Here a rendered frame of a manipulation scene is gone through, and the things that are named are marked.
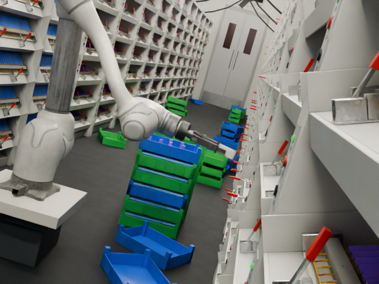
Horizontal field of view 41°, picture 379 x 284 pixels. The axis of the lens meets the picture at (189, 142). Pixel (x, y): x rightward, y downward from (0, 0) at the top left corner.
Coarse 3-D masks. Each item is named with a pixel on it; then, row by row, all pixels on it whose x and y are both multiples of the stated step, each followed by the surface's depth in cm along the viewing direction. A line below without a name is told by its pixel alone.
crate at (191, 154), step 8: (152, 136) 266; (160, 136) 266; (144, 144) 246; (152, 144) 246; (160, 144) 246; (176, 144) 266; (184, 144) 266; (160, 152) 247; (168, 152) 247; (176, 152) 247; (184, 152) 247; (192, 152) 247; (200, 152) 247; (184, 160) 248; (192, 160) 248
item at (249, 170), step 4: (244, 168) 207; (248, 168) 207; (252, 168) 206; (248, 172) 207; (252, 172) 207; (248, 176) 207; (252, 176) 207; (244, 184) 195; (244, 188) 188; (248, 188) 187; (244, 192) 181; (244, 196) 176; (240, 204) 147; (244, 204) 147; (240, 208) 148
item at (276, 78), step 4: (272, 76) 201; (276, 76) 200; (280, 76) 141; (272, 80) 201; (276, 80) 201; (280, 80) 141; (276, 84) 184; (280, 84) 142; (276, 88) 175; (280, 88) 142; (276, 92) 167; (276, 96) 169; (276, 100) 172
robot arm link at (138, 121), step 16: (80, 16) 183; (96, 16) 185; (96, 32) 184; (96, 48) 184; (112, 48) 185; (112, 64) 180; (112, 80) 177; (128, 96) 176; (128, 112) 174; (144, 112) 174; (128, 128) 170; (144, 128) 171
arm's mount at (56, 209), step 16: (0, 176) 199; (0, 192) 183; (64, 192) 202; (80, 192) 207; (0, 208) 175; (16, 208) 175; (32, 208) 176; (48, 208) 180; (64, 208) 184; (48, 224) 175
